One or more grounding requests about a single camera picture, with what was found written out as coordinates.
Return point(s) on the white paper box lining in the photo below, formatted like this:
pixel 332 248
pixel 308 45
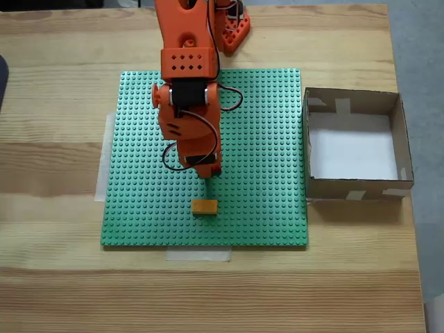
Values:
pixel 354 152

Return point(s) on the red lego block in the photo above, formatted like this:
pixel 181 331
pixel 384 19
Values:
pixel 216 170

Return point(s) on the translucent masking tape strip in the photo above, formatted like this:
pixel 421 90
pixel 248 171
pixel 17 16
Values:
pixel 197 255
pixel 102 166

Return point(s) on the green lego baseplate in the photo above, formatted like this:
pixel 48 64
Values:
pixel 138 190

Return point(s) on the black rounded device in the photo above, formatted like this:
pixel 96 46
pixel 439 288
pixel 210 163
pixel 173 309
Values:
pixel 2 83

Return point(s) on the brown cardboard box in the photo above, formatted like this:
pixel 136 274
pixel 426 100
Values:
pixel 360 190

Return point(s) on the yellow lego block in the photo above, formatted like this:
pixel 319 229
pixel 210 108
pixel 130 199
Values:
pixel 204 207

